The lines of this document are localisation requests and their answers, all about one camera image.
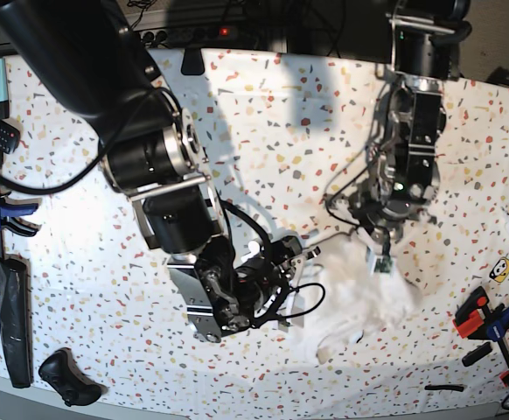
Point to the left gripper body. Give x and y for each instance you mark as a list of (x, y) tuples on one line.
[(382, 249)]

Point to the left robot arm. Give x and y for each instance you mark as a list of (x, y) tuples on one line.
[(402, 176)]

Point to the blue right bar clamp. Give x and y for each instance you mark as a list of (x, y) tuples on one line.
[(475, 320)]

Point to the teal highlighter pen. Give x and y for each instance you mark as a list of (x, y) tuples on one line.
[(4, 93)]

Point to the white T-shirt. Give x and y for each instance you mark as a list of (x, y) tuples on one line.
[(346, 300)]

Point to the black table clip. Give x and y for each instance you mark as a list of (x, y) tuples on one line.
[(192, 62)]

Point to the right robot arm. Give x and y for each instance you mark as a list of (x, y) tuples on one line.
[(230, 274)]

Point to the terrazzo pattern tablecloth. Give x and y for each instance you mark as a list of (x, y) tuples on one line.
[(280, 132)]

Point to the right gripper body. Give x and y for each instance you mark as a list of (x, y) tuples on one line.
[(284, 284)]

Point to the black game controller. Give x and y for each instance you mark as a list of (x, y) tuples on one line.
[(60, 371)]

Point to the yellow cartoon sticker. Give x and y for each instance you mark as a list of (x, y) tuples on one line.
[(500, 270)]

